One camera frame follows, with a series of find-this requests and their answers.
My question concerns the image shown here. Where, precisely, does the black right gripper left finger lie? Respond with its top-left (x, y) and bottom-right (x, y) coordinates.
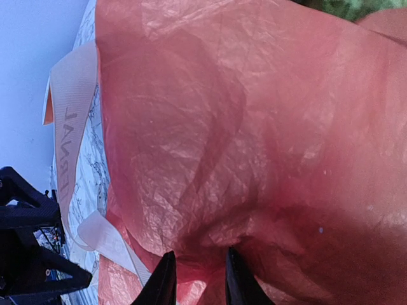
top-left (132, 251), bottom-right (177, 305)

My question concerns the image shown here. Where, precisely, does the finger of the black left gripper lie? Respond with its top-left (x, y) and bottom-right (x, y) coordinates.
top-left (1, 166), bottom-right (61, 222)
top-left (1, 229), bottom-right (92, 299)

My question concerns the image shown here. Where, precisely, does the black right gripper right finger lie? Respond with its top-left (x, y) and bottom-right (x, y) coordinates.
top-left (225, 247), bottom-right (275, 305)

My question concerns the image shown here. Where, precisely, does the cream ribbon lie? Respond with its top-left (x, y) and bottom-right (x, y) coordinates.
top-left (43, 41), bottom-right (150, 285)

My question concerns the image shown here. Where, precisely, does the brown orange wrapping paper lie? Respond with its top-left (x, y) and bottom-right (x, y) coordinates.
top-left (95, 1), bottom-right (406, 304)

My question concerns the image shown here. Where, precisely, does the green leafy fake stem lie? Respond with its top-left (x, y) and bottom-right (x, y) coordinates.
top-left (296, 0), bottom-right (406, 22)

